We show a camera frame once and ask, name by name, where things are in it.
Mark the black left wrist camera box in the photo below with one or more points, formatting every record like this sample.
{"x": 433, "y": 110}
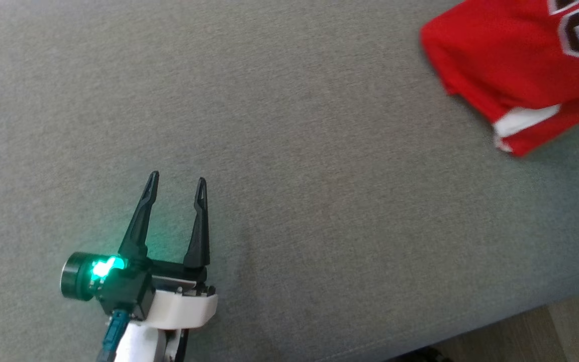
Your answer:
{"x": 126, "y": 296}

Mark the red white sports jersey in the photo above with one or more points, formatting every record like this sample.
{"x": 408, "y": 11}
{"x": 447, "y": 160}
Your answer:
{"x": 495, "y": 60}

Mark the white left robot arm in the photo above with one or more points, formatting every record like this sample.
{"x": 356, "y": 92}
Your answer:
{"x": 138, "y": 347}

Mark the large grey sofa seat cushion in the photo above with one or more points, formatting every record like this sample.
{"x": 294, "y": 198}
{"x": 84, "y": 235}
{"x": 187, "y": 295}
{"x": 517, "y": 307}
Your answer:
{"x": 319, "y": 201}

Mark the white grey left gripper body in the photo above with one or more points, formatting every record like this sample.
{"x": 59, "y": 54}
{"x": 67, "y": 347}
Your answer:
{"x": 184, "y": 306}

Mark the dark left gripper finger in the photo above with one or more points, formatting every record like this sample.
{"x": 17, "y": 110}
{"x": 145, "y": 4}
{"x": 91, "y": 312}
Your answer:
{"x": 199, "y": 241}
{"x": 138, "y": 231}

